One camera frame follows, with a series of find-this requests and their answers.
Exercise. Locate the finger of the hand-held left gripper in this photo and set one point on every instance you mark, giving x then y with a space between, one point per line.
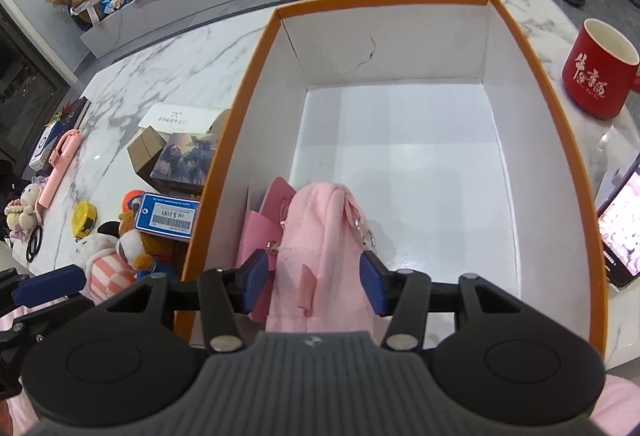
47 285

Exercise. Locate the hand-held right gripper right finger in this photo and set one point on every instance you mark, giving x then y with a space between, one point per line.
374 286

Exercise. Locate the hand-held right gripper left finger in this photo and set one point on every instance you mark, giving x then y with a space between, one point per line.
256 283

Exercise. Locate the pink fabric backpack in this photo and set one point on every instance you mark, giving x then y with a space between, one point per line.
320 241

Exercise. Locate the brown and orange plush toy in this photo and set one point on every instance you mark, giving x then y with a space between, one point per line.
140 248

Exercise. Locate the blue barcode tag card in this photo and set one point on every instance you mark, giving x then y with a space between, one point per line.
167 216

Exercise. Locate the orange crocheted toy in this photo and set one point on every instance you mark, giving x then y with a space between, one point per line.
131 202

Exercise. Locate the dark picture-printed box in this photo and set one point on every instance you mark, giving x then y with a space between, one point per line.
184 159

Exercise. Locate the orange cardboard box white inside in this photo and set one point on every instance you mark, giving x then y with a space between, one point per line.
400 140

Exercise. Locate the small brown cardboard box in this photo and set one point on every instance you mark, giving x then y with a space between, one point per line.
144 153

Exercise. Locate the pink felt pouch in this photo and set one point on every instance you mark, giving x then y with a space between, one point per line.
260 236

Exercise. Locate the white pink-striped plush toy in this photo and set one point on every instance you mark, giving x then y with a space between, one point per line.
105 268

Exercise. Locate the yellow tape measure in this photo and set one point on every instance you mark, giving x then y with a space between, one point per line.
84 221

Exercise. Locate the small cream bunny plush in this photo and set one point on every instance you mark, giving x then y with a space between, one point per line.
22 213

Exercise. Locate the pink selfie stick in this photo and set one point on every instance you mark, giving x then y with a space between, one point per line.
59 165

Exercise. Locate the white and blue box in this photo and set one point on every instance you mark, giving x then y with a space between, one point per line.
45 145

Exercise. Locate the dark book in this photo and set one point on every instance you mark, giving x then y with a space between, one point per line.
72 113

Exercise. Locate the white envelope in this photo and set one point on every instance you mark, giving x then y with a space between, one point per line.
172 116

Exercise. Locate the dark glass cabinet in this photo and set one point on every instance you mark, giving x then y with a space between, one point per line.
25 80

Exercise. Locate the black smartphone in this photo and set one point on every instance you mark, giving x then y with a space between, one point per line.
622 236

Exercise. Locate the pink clothing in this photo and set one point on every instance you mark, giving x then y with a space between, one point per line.
620 411

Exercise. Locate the red paper cup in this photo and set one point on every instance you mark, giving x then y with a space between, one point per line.
595 75

